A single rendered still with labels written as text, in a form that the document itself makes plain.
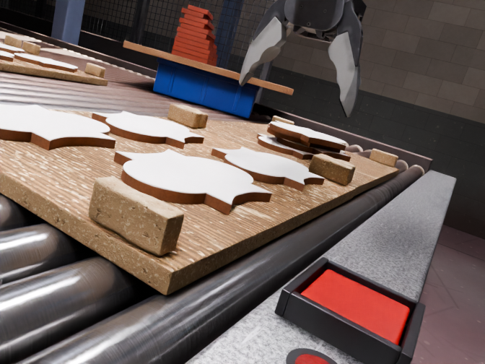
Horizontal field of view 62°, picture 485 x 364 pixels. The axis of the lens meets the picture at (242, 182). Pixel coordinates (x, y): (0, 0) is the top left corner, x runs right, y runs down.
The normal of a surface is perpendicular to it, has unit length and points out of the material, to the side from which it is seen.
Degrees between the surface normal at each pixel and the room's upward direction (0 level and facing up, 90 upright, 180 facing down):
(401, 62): 90
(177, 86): 90
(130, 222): 88
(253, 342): 0
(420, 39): 90
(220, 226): 0
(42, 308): 39
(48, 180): 0
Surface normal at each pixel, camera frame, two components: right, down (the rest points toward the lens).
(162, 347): 0.81, -0.34
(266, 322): 0.27, -0.93
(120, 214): -0.44, 0.10
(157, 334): 0.66, -0.61
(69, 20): 0.83, 0.36
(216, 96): -0.06, 0.24
